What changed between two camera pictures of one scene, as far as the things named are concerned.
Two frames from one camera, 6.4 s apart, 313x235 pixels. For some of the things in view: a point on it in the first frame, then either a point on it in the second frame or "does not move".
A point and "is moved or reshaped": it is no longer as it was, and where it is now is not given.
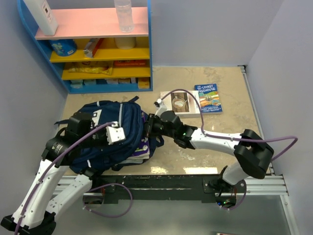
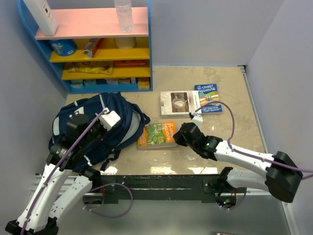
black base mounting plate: x=165 y=189 does not move
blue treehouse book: x=209 y=100 does not move
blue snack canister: x=63 y=47 does not move
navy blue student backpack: x=97 y=153 is moved or reshaped
